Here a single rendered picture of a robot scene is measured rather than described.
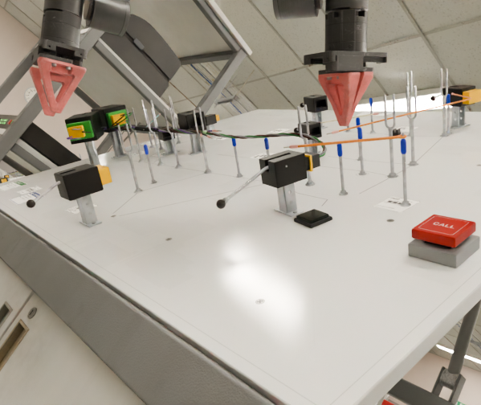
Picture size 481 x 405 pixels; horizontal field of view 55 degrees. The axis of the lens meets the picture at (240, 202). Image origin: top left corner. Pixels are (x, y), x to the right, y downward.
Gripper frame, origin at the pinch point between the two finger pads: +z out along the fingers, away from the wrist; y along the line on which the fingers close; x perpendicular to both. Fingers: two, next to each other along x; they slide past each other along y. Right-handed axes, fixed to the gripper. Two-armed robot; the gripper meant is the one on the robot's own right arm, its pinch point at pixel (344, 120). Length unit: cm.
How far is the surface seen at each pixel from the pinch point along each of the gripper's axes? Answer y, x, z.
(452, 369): -24, 4, 46
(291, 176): 6.8, -3.6, 8.0
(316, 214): 5.4, 0.7, 13.2
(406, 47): -234, -196, -38
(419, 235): 4.8, 18.1, 11.9
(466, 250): 1.8, 21.9, 13.2
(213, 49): -41, -125, -24
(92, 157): 21, -75, 10
